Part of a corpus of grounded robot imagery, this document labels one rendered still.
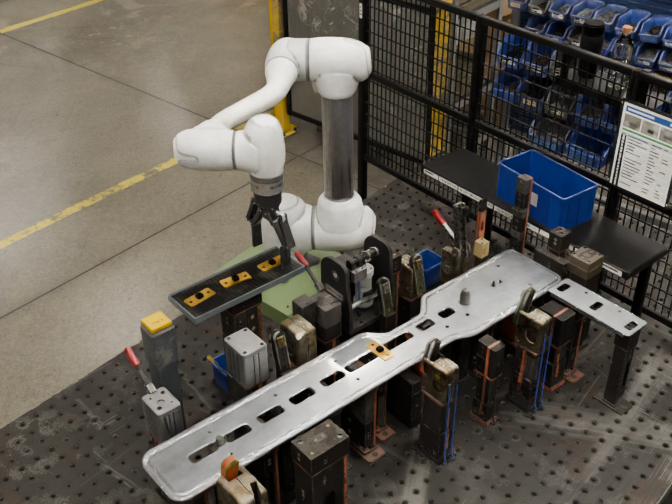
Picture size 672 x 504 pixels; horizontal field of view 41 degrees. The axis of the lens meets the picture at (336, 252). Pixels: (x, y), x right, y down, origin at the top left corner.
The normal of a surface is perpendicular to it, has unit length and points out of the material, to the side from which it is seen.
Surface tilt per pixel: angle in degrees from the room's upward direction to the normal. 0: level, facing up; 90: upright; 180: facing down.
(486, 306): 0
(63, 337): 0
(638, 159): 90
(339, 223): 86
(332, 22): 89
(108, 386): 0
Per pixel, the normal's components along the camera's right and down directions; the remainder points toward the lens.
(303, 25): -0.68, 0.42
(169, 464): -0.01, -0.82
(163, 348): 0.64, 0.43
